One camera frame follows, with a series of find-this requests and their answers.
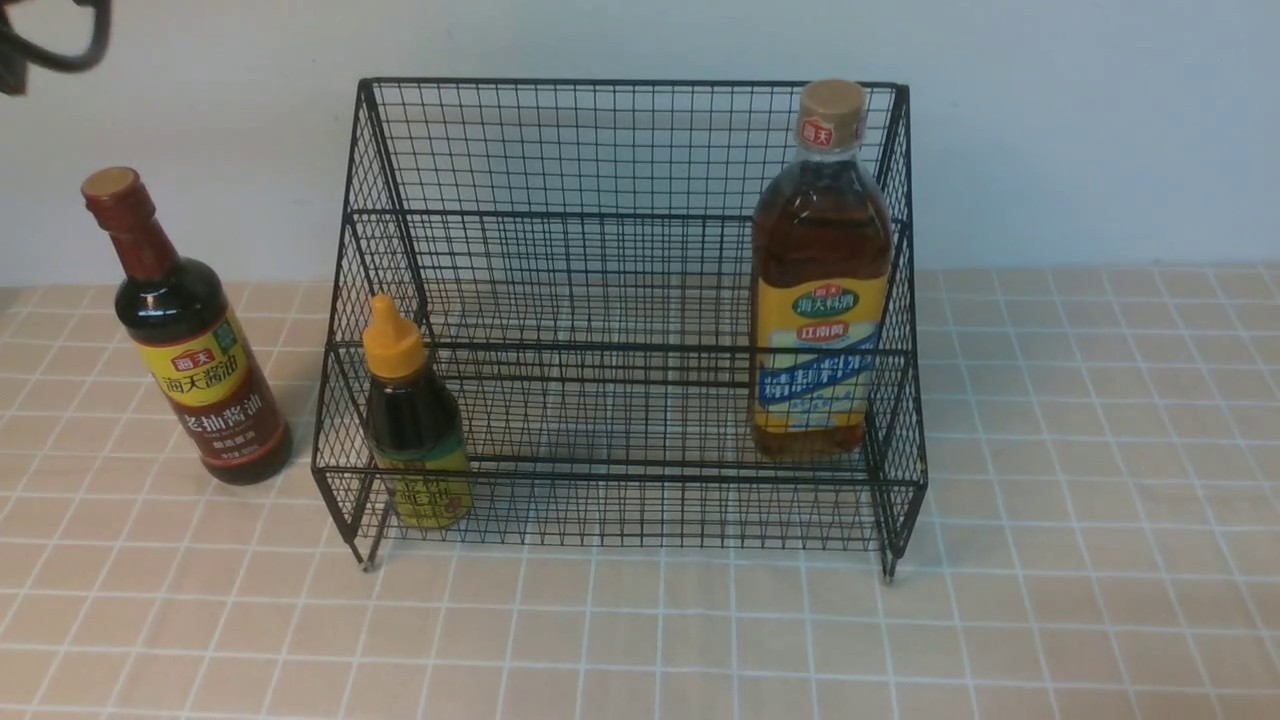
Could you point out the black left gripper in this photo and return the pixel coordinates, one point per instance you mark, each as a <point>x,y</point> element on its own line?
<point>14,64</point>

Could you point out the dark soy sauce bottle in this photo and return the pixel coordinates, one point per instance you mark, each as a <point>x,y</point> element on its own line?
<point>177,314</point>

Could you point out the oyster sauce bottle orange cap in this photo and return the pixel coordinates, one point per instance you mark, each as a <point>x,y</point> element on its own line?
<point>414,426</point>

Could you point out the cooking wine bottle yellow label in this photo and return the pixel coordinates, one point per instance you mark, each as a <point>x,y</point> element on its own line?
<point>821,250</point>

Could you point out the black wire mesh shelf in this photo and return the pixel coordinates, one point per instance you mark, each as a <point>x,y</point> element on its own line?
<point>576,255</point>

